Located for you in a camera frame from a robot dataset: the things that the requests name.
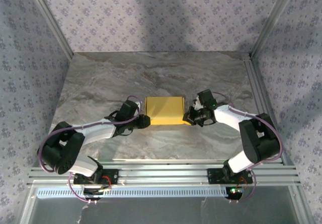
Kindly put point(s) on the yellow white paper box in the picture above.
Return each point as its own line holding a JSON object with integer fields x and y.
{"x": 163, "y": 110}

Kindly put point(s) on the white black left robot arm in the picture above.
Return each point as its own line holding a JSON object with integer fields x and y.
{"x": 98, "y": 132}

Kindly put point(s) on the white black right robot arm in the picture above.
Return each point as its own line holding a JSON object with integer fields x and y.
{"x": 226, "y": 115}

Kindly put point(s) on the grey metal sheet panel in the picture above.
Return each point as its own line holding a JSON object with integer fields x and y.
{"x": 163, "y": 211}

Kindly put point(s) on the aluminium side rail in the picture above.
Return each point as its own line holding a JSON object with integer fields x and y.
{"x": 250, "y": 70}

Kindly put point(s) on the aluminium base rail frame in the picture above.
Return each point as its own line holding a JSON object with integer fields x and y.
{"x": 163, "y": 176}

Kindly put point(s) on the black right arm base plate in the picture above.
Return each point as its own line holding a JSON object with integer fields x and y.
{"x": 213, "y": 176}

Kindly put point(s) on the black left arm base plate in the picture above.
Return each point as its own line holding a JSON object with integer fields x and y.
{"x": 113, "y": 177}

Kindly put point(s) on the aluminium corner post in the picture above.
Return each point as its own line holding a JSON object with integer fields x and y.
{"x": 273, "y": 20}
{"x": 51, "y": 20}

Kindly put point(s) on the aluminium lower frame bar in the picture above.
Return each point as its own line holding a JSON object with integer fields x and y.
{"x": 302, "y": 206}
{"x": 26, "y": 209}

